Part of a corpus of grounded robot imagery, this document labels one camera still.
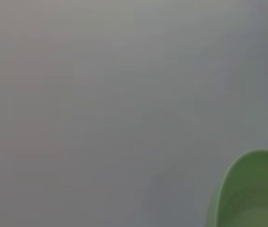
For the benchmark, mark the light green plate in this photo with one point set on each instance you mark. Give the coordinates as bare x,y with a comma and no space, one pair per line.
254,189

